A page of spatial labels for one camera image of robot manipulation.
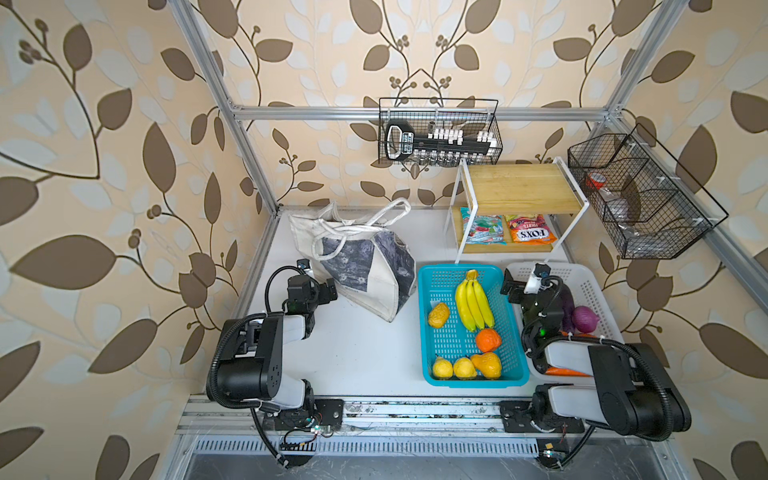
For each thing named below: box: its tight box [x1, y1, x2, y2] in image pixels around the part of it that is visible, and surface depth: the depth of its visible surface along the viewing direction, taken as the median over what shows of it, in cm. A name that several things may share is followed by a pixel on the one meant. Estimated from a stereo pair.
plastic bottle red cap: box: [585, 173, 630, 223], surface depth 80 cm
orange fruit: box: [476, 328, 502, 353], surface depth 83 cm
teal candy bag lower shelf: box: [460, 207, 508, 245], surface depth 91 cm
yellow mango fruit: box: [428, 302, 450, 328], surface depth 89 cm
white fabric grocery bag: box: [289, 198, 417, 322], surface depth 86 cm
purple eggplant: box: [562, 284, 575, 335], surface depth 88 cm
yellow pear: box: [471, 352, 501, 379], surface depth 79 cm
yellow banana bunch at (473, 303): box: [455, 269, 494, 333], surface depth 93 cm
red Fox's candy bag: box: [507, 214, 558, 245], surface depth 92 cm
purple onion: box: [572, 305, 600, 334], surface depth 84 cm
